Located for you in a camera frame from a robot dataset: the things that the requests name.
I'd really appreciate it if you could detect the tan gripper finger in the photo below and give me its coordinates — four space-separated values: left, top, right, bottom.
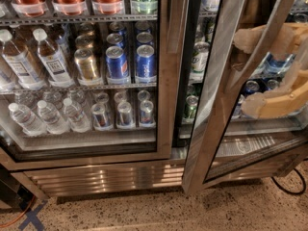
233 23 308 55
242 61 308 118

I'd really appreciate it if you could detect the glass fridge door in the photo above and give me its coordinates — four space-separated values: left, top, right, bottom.
182 0 308 193
1 0 179 171

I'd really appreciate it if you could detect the stainless steel display fridge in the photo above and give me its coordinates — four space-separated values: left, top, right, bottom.
0 0 307 199

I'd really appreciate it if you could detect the right lower blue can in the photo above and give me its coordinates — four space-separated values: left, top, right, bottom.
244 80 261 96

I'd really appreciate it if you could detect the left lower blue can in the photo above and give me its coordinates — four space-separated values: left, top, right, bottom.
232 94 244 119

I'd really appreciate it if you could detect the green can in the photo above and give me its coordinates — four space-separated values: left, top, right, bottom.
183 95 198 122

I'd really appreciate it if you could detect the left 7up can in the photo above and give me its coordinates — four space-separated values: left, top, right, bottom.
190 42 210 80

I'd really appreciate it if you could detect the right red bull can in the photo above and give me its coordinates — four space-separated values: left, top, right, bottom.
140 100 155 127

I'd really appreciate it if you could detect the red bull can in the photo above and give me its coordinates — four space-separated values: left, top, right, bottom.
140 100 155 127
116 101 136 129
91 103 113 131

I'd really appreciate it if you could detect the right blue pepsi can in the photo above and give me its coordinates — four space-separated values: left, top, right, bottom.
136 44 156 83

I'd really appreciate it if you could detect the blue pepsi can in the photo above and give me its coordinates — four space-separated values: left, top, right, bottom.
136 44 156 83
106 46 130 85

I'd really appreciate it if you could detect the middle red bull can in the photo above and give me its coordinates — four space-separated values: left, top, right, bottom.
116 101 136 129

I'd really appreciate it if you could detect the left blue pepsi can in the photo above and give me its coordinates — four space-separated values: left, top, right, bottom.
106 46 130 85

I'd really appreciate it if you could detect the left red bull can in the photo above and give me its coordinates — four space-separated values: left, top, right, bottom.
91 103 113 131

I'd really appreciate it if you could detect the gold can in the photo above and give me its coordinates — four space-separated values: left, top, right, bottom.
74 49 103 87

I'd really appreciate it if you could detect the right water bottle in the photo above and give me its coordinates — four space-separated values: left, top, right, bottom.
63 98 91 133

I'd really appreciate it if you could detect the water bottle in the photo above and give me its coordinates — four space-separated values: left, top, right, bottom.
9 103 47 136
63 98 91 133
38 100 69 135

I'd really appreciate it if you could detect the front right tea bottle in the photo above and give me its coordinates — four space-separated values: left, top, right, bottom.
33 28 73 88

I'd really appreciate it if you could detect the tea bottle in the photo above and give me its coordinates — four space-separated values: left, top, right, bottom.
33 28 73 88
0 29 45 90

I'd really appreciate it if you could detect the middle water bottle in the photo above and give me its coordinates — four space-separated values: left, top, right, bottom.
38 100 69 135

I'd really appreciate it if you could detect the left water bottle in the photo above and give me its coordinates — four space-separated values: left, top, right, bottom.
9 103 47 136

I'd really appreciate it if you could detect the front left tea bottle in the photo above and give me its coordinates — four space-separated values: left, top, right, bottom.
0 29 45 90

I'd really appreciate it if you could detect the blue tape cross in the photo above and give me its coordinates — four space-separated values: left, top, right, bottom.
18 200 47 231

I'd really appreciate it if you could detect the black floor cable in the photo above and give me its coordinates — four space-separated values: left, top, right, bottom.
270 167 307 196

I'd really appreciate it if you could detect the orange floor cable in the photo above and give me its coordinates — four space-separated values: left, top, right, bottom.
0 194 37 229

